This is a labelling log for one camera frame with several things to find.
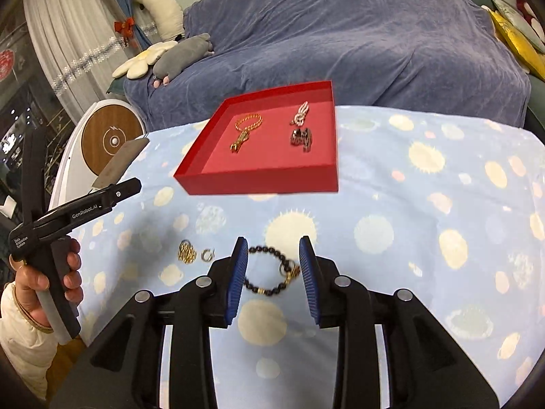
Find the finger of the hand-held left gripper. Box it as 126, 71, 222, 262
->
20, 128, 47, 223
34, 177, 143, 239

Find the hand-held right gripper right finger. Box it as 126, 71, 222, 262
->
299, 236, 500, 409

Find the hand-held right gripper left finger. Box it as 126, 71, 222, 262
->
49, 237, 249, 409

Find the black bead bracelet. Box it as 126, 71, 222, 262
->
240, 245, 302, 298

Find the red tray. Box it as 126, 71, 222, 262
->
173, 80, 340, 197

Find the person's left forearm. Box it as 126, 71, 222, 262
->
0, 282, 59, 402

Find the person's left hand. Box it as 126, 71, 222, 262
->
14, 239, 84, 333

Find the gold bangle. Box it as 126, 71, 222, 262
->
12, 283, 54, 334

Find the white round wooden-faced appliance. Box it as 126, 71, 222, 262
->
47, 99, 148, 223

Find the red round window decal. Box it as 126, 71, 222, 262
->
0, 49, 16, 80

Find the light blue dotted blanket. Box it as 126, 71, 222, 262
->
55, 106, 545, 409

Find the dark hair clip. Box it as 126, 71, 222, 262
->
289, 126, 315, 153

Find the white flower cushion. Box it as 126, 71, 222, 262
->
112, 40, 180, 81

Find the white sheer curtain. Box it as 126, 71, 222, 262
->
23, 0, 129, 125

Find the red bow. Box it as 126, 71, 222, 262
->
113, 16, 136, 46

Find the pearl brooch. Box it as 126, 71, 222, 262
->
290, 101, 311, 127

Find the grey plush toy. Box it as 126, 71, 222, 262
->
151, 33, 215, 88

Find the white plush toy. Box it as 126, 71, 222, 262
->
130, 0, 185, 40

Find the blue-grey sofa cover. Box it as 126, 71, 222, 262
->
123, 0, 533, 132

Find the yellow pillow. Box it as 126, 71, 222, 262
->
481, 4, 545, 82

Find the white and green pillow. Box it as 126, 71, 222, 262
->
489, 0, 545, 55

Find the red plush toy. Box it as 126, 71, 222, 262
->
513, 0, 545, 35

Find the small gold chain on table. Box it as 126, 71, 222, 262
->
177, 240, 198, 264

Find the gold chain necklace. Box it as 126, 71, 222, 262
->
230, 112, 264, 153

